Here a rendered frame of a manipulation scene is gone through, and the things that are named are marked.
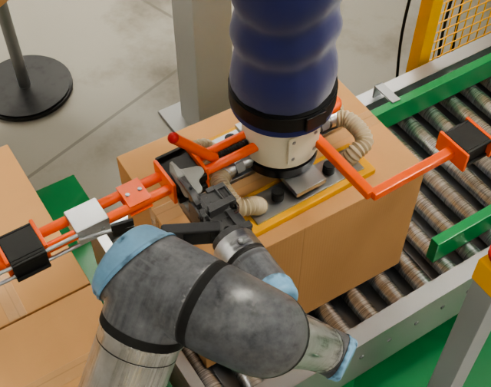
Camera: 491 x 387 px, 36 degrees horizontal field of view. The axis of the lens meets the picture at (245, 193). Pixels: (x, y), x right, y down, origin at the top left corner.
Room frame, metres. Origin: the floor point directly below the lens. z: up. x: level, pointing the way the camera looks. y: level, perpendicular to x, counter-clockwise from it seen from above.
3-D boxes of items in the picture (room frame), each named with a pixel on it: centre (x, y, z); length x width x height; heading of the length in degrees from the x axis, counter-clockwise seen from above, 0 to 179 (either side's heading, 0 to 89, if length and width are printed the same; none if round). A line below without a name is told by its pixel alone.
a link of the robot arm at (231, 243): (0.84, 0.01, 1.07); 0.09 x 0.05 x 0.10; 123
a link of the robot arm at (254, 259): (0.77, -0.03, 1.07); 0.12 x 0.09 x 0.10; 33
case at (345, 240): (1.17, -0.06, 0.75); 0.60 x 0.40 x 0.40; 121
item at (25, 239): (0.84, 0.43, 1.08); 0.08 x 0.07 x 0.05; 123
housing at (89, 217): (0.91, 0.31, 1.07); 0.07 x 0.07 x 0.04; 33
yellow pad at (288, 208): (1.09, -0.13, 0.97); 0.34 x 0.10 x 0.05; 123
